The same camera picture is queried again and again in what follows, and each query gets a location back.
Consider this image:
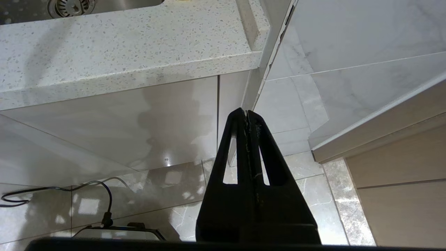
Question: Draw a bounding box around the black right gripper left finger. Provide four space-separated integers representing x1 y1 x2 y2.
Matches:
196 108 259 243

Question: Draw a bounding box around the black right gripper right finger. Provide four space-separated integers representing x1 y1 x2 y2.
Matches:
247 111 321 244

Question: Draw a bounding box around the white black robot base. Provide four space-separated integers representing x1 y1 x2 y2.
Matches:
71 222 167 242

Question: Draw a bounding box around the stainless steel sink basin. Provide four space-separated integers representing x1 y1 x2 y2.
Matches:
0 0 165 25

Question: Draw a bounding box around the narrow glossy cabinet door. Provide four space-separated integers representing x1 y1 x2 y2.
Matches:
218 70 251 166

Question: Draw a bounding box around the light wooden cabinet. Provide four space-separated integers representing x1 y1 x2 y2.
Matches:
312 80 446 249

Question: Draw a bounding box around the wide glossy cabinet door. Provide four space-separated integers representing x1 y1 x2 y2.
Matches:
0 75 219 171

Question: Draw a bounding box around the round metal drain strainer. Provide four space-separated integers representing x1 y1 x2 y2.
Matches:
47 0 97 19

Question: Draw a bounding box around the thin black floor cable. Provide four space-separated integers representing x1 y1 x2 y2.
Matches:
0 180 114 229

